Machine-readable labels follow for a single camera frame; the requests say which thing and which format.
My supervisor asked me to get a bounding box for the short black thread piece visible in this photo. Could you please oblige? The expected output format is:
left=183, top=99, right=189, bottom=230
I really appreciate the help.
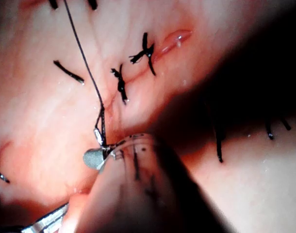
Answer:
left=53, top=60, right=85, bottom=85

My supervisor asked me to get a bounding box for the right arm needle driver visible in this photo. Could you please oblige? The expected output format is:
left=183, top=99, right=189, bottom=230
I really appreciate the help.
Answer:
left=103, top=133, right=158, bottom=162

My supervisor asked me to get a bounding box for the tissue pad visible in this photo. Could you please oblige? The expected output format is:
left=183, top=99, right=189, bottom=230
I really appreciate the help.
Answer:
left=0, top=0, right=296, bottom=233

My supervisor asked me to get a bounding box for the left arm needle driver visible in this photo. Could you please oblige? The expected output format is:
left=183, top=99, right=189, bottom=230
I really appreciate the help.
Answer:
left=21, top=203, right=70, bottom=233

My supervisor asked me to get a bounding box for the right arm needle driver jaw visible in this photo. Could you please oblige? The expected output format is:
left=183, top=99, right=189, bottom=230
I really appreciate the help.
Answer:
left=83, top=148, right=106, bottom=170

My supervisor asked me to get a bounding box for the curved steel needle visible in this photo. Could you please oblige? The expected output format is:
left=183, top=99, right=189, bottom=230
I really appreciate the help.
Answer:
left=93, top=128, right=108, bottom=147

